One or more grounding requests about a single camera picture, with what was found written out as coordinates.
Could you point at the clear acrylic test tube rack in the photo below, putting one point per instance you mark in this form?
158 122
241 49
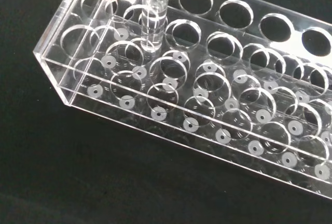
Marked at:
233 84

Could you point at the black bench cloth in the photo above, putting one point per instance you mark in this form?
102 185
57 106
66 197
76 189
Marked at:
77 172

